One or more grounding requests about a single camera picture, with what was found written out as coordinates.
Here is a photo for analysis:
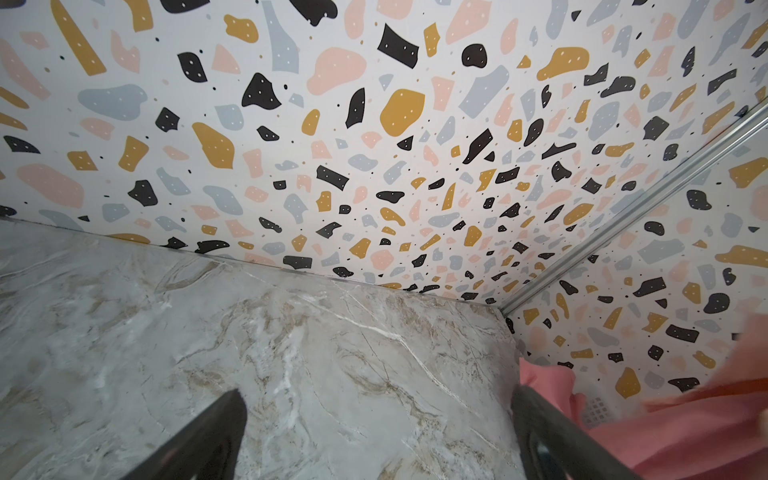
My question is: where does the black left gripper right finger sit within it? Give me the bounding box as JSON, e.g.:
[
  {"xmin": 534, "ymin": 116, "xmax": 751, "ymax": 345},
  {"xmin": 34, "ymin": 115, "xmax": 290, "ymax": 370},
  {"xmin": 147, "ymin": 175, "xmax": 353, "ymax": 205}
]
[{"xmin": 511, "ymin": 385, "xmax": 639, "ymax": 479}]

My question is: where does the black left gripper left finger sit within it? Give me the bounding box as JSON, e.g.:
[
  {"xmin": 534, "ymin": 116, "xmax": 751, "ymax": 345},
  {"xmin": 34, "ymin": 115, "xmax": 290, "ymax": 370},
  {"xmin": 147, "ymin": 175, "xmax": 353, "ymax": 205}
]
[{"xmin": 125, "ymin": 389, "xmax": 247, "ymax": 480}]

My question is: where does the dark pink t-shirt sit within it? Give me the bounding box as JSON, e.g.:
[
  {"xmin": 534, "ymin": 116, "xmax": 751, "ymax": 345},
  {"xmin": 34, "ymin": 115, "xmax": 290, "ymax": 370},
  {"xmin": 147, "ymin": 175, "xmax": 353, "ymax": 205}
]
[{"xmin": 519, "ymin": 314, "xmax": 767, "ymax": 479}]

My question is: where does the right aluminium corner post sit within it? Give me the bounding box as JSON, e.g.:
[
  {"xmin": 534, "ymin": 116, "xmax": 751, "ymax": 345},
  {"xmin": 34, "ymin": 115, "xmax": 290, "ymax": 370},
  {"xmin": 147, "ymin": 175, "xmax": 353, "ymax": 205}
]
[{"xmin": 499, "ymin": 101, "xmax": 767, "ymax": 316}]

